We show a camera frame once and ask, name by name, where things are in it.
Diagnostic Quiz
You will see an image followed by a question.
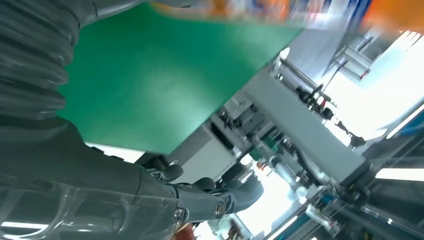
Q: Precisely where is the ribbed grey right arm sleeve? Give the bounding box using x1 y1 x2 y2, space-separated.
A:
0 0 81 122

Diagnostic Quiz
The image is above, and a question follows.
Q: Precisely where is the white cabinet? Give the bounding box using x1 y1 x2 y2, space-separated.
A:
167 125 240 185

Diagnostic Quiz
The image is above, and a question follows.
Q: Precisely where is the grey metal pillar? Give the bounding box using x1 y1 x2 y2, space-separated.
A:
241 68 367 185

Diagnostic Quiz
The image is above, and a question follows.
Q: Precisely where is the long ceiling light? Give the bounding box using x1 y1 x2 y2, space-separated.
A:
375 167 424 183

